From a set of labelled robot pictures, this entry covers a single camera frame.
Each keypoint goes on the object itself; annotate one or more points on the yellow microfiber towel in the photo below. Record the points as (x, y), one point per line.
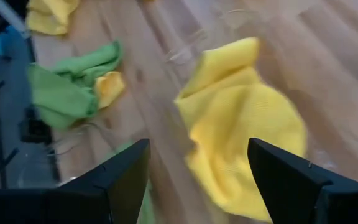
(235, 124)
(51, 15)
(109, 87)

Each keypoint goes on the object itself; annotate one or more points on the black metal table frame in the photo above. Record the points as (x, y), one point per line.
(55, 168)

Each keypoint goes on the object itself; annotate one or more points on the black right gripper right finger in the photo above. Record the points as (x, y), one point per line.
(306, 199)

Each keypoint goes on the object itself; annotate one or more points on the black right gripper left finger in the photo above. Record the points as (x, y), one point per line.
(73, 205)

